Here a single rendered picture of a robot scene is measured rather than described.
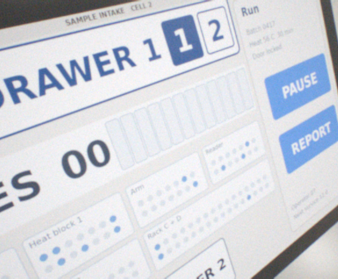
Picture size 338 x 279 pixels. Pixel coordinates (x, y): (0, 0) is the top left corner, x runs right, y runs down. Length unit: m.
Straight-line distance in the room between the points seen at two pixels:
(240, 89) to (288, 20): 0.10
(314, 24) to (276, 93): 0.10
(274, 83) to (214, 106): 0.08
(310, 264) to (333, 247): 0.15
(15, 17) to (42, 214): 0.13
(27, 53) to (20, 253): 0.13
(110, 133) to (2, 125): 0.07
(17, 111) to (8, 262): 0.09
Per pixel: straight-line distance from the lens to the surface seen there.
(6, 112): 0.21
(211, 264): 0.29
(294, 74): 0.34
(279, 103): 0.32
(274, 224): 0.34
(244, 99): 0.29
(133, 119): 0.23
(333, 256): 1.61
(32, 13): 0.22
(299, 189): 0.36
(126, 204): 0.23
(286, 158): 0.33
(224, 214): 0.29
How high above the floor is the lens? 1.28
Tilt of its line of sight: 47 degrees down
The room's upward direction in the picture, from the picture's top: 6 degrees clockwise
